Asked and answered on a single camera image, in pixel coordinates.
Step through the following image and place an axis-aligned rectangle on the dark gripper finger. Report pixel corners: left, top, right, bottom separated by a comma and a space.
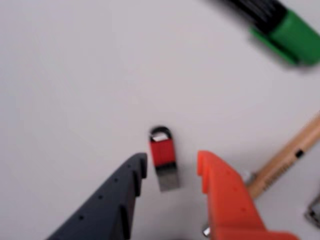
46, 152, 148, 240

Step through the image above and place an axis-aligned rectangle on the green black marker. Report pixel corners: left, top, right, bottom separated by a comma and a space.
207, 0, 320, 69

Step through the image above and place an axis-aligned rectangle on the wooden handle tool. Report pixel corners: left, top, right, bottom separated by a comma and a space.
241, 113, 320, 200

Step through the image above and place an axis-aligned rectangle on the red black usb stick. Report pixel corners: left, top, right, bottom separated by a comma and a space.
149, 125, 181, 193

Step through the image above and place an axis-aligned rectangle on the silver wrist watch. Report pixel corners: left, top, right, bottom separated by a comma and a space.
303, 197, 320, 229

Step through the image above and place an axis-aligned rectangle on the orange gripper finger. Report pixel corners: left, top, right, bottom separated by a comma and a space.
196, 149, 301, 240

